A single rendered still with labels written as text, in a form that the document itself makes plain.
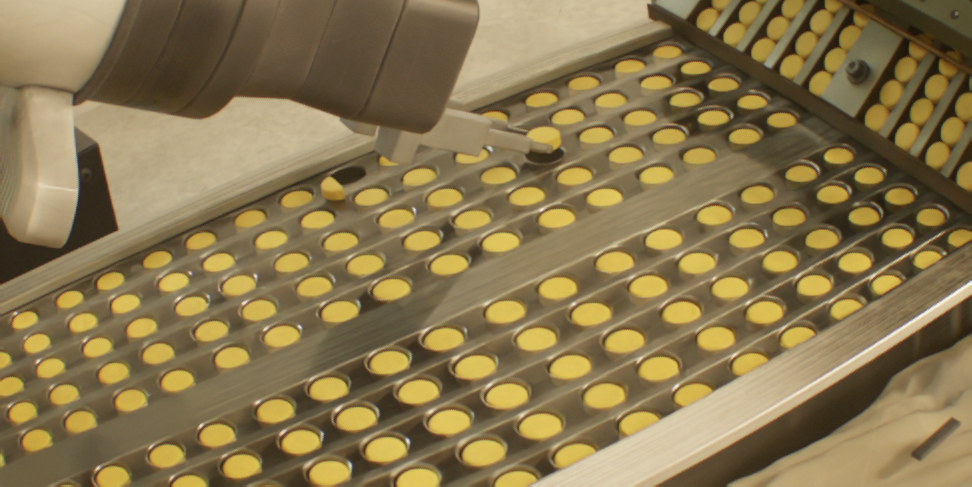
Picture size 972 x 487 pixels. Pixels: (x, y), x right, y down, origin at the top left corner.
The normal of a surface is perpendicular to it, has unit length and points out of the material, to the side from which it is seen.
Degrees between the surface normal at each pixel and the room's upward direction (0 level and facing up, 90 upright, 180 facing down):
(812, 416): 90
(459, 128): 90
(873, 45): 38
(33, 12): 94
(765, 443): 90
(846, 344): 0
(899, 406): 20
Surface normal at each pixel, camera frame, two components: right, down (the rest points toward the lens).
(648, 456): -0.12, -0.84
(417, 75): 0.51, 0.40
